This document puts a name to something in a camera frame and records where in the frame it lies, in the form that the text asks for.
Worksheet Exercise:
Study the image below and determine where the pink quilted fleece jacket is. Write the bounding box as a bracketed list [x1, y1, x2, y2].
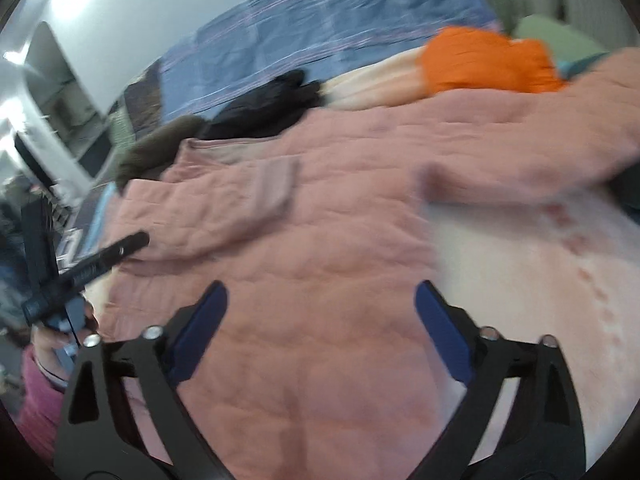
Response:
[102, 46, 640, 480]

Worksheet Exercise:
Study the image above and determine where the pink sleeve forearm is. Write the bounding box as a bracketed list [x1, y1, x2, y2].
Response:
[16, 344, 68, 466]

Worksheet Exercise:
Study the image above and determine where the person left hand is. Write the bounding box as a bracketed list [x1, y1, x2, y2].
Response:
[32, 301, 99, 389]

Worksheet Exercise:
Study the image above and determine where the brown fleece folded garment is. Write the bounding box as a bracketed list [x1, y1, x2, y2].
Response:
[114, 115, 207, 195]

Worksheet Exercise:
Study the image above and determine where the green striped pillow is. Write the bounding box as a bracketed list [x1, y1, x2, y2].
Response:
[108, 101, 136, 153]

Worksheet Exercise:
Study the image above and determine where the dark patterned pillow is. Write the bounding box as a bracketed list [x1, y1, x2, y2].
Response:
[124, 60, 162, 139]

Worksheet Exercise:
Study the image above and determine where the black folded jacket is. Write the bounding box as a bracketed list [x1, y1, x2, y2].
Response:
[195, 70, 322, 141]

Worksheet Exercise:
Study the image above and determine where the teal folded garment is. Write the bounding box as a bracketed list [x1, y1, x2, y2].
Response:
[556, 52, 610, 80]

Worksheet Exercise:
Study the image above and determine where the blue plaid pillow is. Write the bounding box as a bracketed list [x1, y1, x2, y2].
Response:
[158, 0, 500, 122]

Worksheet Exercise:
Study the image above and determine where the orange folded puffer jacket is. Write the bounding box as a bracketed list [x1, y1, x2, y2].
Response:
[419, 26, 564, 94]

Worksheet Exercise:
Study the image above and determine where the light green pillow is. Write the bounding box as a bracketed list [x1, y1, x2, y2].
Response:
[512, 14, 608, 63]

